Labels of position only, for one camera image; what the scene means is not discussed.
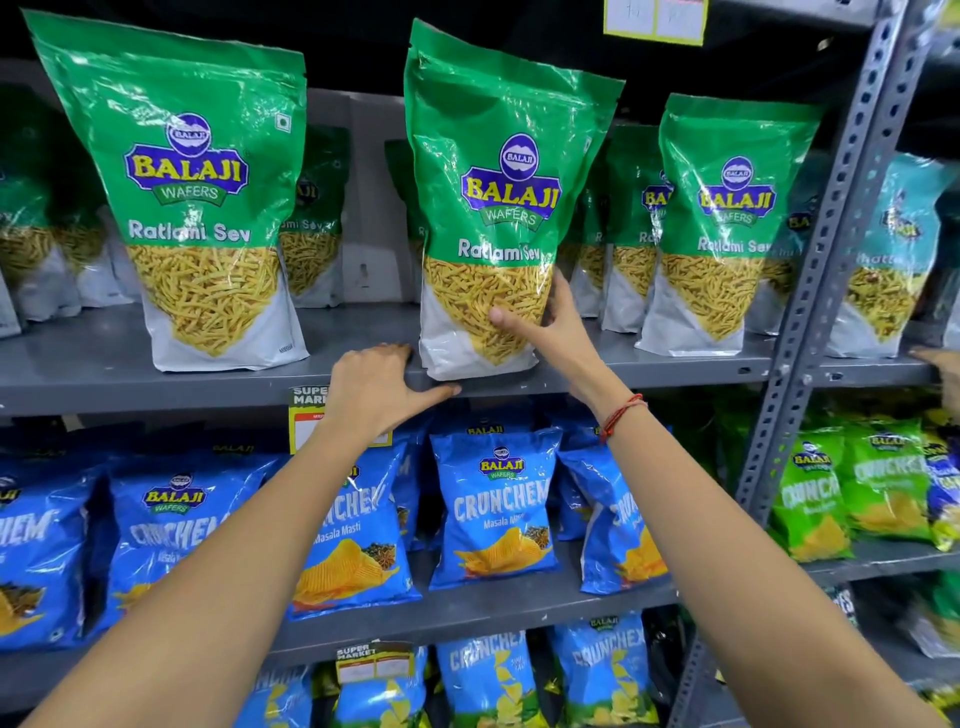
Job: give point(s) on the person's left hand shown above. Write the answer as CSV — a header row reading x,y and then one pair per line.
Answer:
x,y
371,390

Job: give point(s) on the person's right hand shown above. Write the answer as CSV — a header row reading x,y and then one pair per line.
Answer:
x,y
566,345

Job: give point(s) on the person's left thumb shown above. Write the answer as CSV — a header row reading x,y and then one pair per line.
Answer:
x,y
431,396

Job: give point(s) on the person's right thumb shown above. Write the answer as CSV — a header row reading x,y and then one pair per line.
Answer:
x,y
521,325

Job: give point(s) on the green sev snack packet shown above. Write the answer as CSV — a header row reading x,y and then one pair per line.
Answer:
x,y
495,112

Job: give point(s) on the person's right forearm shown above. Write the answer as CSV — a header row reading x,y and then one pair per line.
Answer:
x,y
735,577

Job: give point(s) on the person's left forearm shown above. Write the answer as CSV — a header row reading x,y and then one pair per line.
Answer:
x,y
225,585

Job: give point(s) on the yellow shelf price label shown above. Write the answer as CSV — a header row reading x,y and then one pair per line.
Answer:
x,y
375,664
304,420

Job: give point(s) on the row of blue chip bags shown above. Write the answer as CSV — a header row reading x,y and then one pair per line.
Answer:
x,y
495,510

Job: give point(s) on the teal snack packet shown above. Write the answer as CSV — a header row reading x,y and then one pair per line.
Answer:
x,y
896,247
784,281

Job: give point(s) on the blue green-bottomed chip bag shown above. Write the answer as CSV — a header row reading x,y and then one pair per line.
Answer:
x,y
279,701
382,701
604,671
491,682

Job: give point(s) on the row of green sev pouches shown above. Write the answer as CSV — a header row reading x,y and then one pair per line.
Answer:
x,y
202,187

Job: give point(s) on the yellow-edged paper sign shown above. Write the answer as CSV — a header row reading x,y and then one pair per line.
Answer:
x,y
656,19

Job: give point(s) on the light green chip bag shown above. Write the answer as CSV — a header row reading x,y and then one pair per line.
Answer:
x,y
810,495
885,480

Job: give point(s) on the grey metal shelf rack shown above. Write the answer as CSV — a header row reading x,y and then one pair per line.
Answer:
x,y
75,367

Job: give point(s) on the blue yellow chip bag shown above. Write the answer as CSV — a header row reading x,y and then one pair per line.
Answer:
x,y
945,495

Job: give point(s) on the green white snack packet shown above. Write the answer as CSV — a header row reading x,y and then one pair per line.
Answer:
x,y
937,619

